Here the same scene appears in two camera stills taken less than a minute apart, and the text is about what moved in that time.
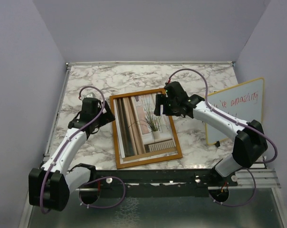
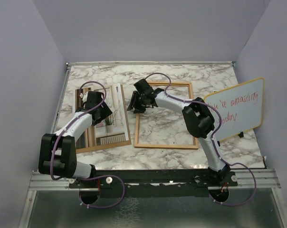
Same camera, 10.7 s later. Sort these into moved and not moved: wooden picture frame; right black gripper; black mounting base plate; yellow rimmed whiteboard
Moved: right black gripper; wooden picture frame
Not moved: black mounting base plate; yellow rimmed whiteboard
